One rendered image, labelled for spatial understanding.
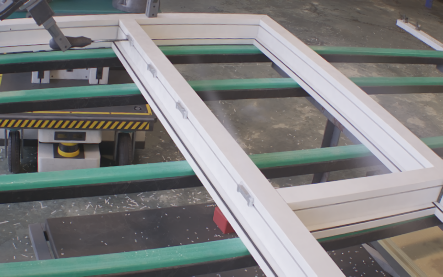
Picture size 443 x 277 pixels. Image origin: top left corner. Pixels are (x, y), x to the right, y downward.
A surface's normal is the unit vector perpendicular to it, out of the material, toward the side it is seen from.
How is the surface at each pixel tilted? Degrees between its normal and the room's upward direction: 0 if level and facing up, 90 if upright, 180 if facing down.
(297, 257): 90
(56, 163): 90
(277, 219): 0
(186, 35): 90
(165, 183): 90
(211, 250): 0
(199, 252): 0
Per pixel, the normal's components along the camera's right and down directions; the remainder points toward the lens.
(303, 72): -0.92, 0.07
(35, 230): 0.15, -0.87
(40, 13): 0.40, 0.36
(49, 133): 0.22, 0.50
